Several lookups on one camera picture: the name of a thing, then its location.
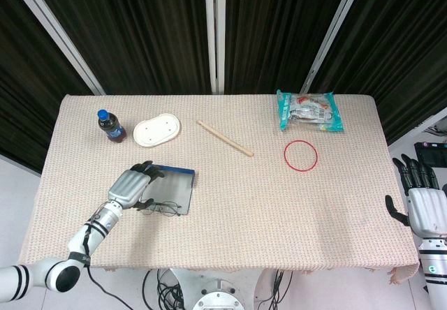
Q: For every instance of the black screen device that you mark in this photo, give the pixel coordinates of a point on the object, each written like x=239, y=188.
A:
x=431, y=153

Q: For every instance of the white oval plastic tray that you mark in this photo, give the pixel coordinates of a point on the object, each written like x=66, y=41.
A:
x=157, y=130

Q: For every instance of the cola bottle with blue cap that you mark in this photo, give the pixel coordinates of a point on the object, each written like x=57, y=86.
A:
x=113, y=130

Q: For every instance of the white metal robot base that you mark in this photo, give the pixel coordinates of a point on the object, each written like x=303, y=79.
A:
x=218, y=299

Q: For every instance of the teal snack package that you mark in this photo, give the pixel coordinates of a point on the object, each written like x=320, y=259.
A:
x=309, y=111

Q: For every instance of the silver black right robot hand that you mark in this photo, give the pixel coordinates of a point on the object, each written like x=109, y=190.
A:
x=427, y=208

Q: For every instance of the black thin-frame eyeglasses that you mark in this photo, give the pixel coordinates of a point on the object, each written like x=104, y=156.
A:
x=170, y=204

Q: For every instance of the wooden stick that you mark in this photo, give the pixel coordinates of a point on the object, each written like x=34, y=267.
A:
x=225, y=138

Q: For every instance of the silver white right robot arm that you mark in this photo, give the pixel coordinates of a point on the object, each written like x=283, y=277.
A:
x=434, y=271

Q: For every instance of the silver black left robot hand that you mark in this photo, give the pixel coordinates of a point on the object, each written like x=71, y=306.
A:
x=127, y=188

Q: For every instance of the blue printed glasses case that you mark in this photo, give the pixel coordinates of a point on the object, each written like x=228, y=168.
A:
x=173, y=188

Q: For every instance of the black pleated curtain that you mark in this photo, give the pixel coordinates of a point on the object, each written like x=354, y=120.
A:
x=150, y=27

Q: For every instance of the beige woven tablecloth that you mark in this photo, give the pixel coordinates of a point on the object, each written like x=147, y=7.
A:
x=262, y=219

